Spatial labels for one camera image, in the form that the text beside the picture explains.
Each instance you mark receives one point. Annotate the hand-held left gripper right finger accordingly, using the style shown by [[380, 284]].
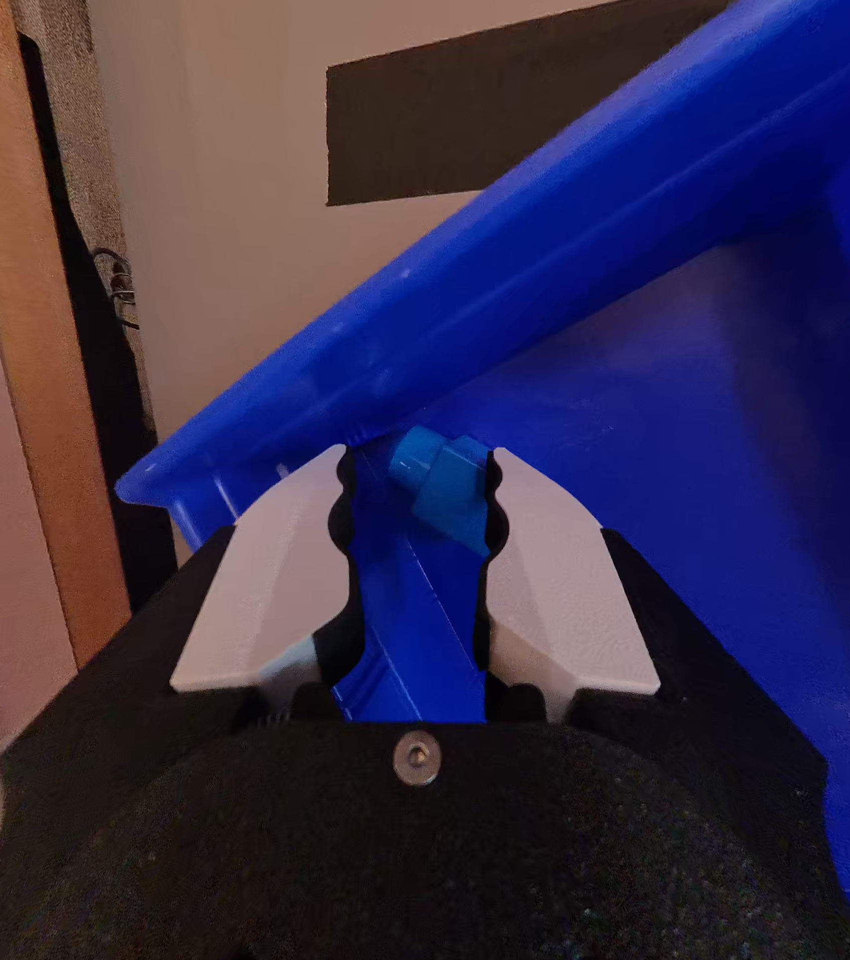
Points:
[[567, 592]]

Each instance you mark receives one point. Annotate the grey wood-edged table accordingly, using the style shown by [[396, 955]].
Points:
[[12, 300]]

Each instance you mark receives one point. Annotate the blue plastic bin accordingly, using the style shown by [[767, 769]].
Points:
[[695, 450]]

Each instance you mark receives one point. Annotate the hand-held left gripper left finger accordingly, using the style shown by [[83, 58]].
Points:
[[260, 592]]

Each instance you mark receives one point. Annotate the blue mega block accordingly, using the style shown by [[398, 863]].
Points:
[[447, 487]]

